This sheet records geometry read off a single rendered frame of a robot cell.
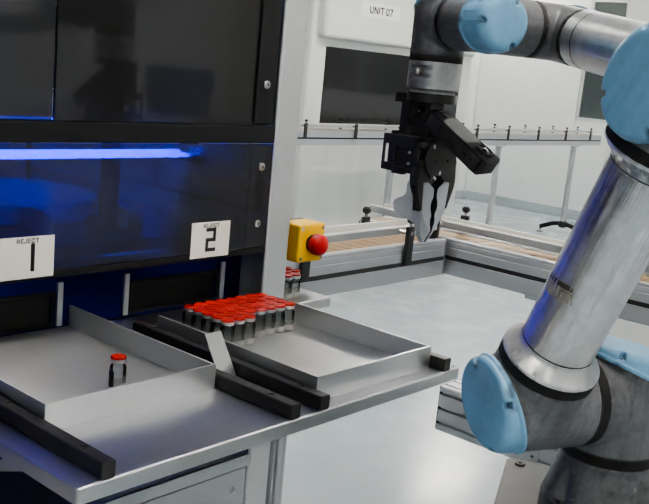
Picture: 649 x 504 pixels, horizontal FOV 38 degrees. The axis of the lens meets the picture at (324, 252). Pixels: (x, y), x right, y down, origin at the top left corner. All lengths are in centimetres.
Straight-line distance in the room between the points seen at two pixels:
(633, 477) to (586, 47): 53
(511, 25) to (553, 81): 905
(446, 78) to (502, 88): 925
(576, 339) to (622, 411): 16
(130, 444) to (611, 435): 57
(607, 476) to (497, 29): 56
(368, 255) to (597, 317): 111
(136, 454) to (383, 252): 115
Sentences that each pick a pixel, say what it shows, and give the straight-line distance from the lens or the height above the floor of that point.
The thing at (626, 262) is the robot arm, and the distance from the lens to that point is 99.
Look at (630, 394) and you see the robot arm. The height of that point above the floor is 97.
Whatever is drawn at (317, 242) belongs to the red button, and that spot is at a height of 100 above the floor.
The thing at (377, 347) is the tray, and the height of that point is 89.
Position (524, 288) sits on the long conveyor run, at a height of 86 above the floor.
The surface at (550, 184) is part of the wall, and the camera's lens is 1025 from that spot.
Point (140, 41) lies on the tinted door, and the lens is 145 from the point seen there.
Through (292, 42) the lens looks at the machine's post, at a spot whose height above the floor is 135.
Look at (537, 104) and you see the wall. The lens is 1034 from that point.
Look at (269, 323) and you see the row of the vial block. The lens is 153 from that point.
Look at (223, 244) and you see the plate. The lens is 159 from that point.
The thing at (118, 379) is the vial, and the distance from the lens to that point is 125.
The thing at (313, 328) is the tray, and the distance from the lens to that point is 160.
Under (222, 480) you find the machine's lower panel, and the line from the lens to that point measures 176.
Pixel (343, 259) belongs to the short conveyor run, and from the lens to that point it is 201.
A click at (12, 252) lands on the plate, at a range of 135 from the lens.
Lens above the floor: 132
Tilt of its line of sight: 11 degrees down
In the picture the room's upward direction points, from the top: 5 degrees clockwise
